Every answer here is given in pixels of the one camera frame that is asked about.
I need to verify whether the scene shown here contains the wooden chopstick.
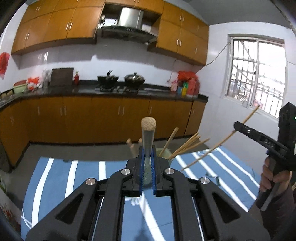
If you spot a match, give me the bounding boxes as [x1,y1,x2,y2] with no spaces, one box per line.
[141,116,156,186]

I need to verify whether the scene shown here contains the person right hand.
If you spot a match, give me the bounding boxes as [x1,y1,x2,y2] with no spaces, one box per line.
[259,156,292,196]

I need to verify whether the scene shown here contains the green perforated utensil holder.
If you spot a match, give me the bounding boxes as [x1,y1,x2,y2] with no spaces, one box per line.
[156,148,172,165]

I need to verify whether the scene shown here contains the barred window right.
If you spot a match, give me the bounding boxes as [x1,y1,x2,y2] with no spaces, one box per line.
[225,37,287,118]

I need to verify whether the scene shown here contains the gas stove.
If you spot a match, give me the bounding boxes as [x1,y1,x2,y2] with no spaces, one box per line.
[95,85,148,94]

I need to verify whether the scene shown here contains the pink bottle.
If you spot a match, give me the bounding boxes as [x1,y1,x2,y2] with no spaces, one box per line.
[171,80,178,92]

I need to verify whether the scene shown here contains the right black lidded wok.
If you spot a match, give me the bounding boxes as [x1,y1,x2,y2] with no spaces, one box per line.
[125,72,145,90]

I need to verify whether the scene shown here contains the left black wok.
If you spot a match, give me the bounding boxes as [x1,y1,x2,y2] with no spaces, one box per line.
[97,70,119,90]

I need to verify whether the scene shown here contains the red bag on counter right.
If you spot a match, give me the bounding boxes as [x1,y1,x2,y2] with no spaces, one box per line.
[177,71,198,81]

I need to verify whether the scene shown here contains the lower wooden base cabinets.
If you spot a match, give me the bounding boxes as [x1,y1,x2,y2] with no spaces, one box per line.
[1,95,206,167]

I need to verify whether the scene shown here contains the blue white striped tablecloth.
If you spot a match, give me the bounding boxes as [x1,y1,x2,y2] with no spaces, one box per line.
[21,147,260,240]

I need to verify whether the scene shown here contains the black countertop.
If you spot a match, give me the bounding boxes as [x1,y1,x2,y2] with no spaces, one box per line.
[1,80,208,110]

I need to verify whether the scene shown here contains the red sauce bottle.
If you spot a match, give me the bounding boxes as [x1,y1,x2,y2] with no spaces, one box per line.
[74,71,79,85]

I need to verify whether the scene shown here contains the dark cutting board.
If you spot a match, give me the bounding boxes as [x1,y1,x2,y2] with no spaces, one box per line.
[50,68,74,86]

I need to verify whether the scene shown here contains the steel range hood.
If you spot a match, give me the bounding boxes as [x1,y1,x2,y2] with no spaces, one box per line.
[96,4,160,45]

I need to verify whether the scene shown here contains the orange bag on counter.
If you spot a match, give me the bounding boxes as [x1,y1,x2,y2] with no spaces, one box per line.
[27,77,43,91]

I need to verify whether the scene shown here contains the green basin with red lid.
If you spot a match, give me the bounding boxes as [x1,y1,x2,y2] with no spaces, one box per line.
[13,80,27,94]

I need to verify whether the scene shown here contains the red plastic bag hanging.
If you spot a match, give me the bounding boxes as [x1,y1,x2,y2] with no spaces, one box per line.
[0,52,10,79]

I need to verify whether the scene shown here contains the wall power cable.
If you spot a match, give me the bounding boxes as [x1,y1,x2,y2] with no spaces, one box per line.
[167,41,232,82]

